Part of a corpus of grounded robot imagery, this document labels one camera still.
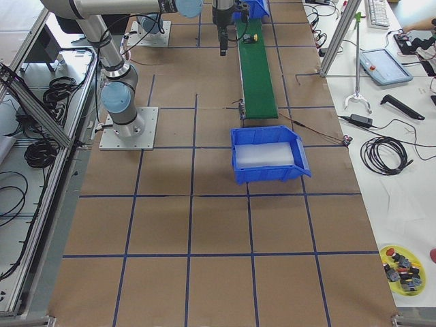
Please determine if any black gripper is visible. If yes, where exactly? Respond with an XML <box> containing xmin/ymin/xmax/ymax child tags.
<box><xmin>212</xmin><ymin>0</ymin><xmax>235</xmax><ymax>57</ymax></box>

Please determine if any yellow push button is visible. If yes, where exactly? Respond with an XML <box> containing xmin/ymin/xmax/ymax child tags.
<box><xmin>242</xmin><ymin>33</ymin><xmax>259</xmax><ymax>44</ymax></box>

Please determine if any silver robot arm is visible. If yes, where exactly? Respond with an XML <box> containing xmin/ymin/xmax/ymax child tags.
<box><xmin>42</xmin><ymin>1</ymin><xmax>203</xmax><ymax>141</ymax></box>
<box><xmin>137</xmin><ymin>13</ymin><xmax>164</xmax><ymax>34</ymax></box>

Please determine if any yellow plate of buttons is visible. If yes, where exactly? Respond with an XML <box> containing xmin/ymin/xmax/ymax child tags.
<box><xmin>379</xmin><ymin>245</ymin><xmax>426</xmax><ymax>296</ymax></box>

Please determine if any blue bin robot left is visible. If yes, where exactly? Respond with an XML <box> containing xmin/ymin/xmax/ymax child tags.
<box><xmin>232</xmin><ymin>0</ymin><xmax>270</xmax><ymax>21</ymax></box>

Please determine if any blue bin robot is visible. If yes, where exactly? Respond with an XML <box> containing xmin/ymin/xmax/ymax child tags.
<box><xmin>232</xmin><ymin>0</ymin><xmax>270</xmax><ymax>21</ymax></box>
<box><xmin>230</xmin><ymin>125</ymin><xmax>311</xmax><ymax>184</ymax></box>

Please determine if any green conveyor belt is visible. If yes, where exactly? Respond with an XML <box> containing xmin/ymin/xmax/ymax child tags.
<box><xmin>236</xmin><ymin>19</ymin><xmax>278</xmax><ymax>120</ymax></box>

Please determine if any blue bin robot right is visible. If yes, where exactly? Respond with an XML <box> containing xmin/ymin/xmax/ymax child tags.
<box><xmin>230</xmin><ymin>125</ymin><xmax>311</xmax><ymax>184</ymax></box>

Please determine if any white foam pad right bin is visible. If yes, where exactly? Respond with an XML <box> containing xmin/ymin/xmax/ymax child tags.
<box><xmin>235</xmin><ymin>142</ymin><xmax>294</xmax><ymax>168</ymax></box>

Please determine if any reacher grabber tool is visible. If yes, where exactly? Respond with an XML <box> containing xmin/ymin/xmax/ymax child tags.
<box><xmin>345</xmin><ymin>12</ymin><xmax>372</xmax><ymax>114</ymax></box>

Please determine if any teach pendant tablet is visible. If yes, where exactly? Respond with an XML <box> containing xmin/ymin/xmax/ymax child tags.
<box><xmin>360</xmin><ymin>48</ymin><xmax>414</xmax><ymax>86</ymax></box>

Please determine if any white keyboard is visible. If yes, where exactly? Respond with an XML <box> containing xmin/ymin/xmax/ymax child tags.
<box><xmin>364</xmin><ymin>0</ymin><xmax>390</xmax><ymax>29</ymax></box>

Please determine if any black power adapter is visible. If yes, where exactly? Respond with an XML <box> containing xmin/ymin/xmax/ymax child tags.
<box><xmin>339</xmin><ymin>114</ymin><xmax>373</xmax><ymax>128</ymax></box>

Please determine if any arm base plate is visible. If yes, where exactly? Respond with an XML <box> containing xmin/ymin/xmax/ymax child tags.
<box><xmin>99</xmin><ymin>107</ymin><xmax>159</xmax><ymax>151</ymax></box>
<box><xmin>125</xmin><ymin>20</ymin><xmax>171</xmax><ymax>48</ymax></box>

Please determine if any aluminium frame post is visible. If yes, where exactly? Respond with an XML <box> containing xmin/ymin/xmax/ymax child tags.
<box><xmin>319</xmin><ymin>0</ymin><xmax>361</xmax><ymax>77</ymax></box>

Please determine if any red black wire pair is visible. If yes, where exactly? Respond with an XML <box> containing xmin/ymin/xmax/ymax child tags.
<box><xmin>279</xmin><ymin>114</ymin><xmax>352</xmax><ymax>146</ymax></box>

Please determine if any black handle tool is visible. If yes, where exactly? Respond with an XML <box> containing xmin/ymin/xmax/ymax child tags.
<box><xmin>380</xmin><ymin>94</ymin><xmax>425</xmax><ymax>121</ymax></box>

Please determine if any coiled black cable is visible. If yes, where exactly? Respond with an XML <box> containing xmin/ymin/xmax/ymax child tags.
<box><xmin>360</xmin><ymin>136</ymin><xmax>409</xmax><ymax>176</ymax></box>

